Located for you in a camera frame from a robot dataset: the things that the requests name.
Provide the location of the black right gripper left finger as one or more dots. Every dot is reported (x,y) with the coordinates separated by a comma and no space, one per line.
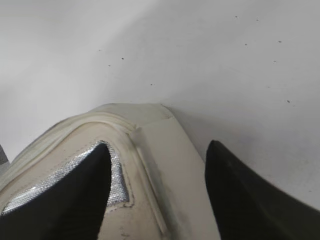
(71,209)

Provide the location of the cream white zipper bag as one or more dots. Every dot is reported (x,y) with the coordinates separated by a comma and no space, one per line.
(158,189)

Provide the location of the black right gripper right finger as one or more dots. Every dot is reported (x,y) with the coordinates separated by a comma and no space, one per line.
(248,207)

